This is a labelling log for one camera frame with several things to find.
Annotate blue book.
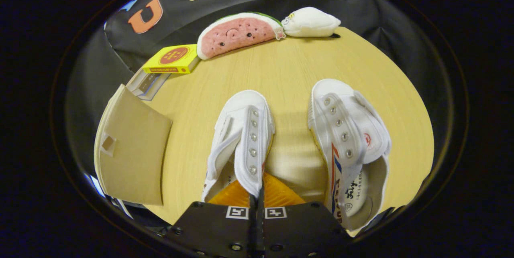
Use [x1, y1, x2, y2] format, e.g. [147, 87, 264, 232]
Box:
[139, 73, 171, 101]

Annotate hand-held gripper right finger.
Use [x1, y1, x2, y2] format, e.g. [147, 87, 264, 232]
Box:
[258, 172, 356, 258]

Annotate white canvas shoe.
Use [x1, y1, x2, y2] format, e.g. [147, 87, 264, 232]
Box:
[308, 79, 392, 231]
[201, 89, 275, 203]

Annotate white plush toy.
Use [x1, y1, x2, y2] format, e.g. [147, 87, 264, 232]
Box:
[281, 7, 342, 39]

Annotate watermelon slice plush toy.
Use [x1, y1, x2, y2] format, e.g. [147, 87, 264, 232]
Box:
[196, 12, 286, 61]

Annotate beige fabric storage box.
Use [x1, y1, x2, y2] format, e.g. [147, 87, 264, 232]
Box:
[94, 84, 173, 206]

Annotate yellow book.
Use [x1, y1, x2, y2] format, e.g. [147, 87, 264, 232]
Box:
[143, 44, 200, 75]

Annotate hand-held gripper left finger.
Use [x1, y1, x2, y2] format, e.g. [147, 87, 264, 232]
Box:
[163, 180, 257, 258]

